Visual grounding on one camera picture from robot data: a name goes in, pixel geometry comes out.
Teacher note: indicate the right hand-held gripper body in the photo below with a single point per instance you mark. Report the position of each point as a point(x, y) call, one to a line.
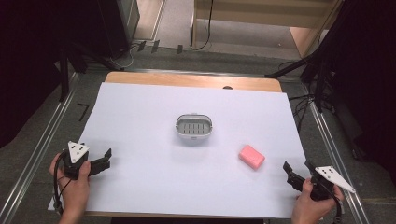
point(327, 182)

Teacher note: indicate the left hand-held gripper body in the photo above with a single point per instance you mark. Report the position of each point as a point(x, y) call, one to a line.
point(74, 166)

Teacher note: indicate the person's left hand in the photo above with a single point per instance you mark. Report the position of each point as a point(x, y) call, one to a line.
point(74, 193)

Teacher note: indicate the person's right hand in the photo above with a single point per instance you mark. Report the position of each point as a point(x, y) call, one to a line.
point(309, 205)

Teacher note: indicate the pink soap bar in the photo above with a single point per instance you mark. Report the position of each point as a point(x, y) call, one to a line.
point(251, 157)

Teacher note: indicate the white paper sheet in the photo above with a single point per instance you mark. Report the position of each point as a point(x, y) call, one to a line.
point(162, 168)

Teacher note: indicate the black metal stand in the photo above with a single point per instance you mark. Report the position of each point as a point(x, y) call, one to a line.
point(317, 84)
point(64, 77)

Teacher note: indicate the grey white soap dish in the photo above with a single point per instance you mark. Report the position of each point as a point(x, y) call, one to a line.
point(194, 126)

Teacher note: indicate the black curtain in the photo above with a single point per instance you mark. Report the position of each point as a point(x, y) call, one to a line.
point(28, 46)
point(367, 77)

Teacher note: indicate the wooden table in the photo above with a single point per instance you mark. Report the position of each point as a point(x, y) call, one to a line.
point(186, 80)

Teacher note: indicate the dark grey cabinet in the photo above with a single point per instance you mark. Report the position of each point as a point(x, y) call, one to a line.
point(126, 21)

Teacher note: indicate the light wooden cabinet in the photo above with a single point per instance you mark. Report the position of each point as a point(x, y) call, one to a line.
point(264, 15)

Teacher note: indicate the metal floor rail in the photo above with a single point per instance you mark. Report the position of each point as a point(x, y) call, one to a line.
point(40, 149)
point(334, 155)

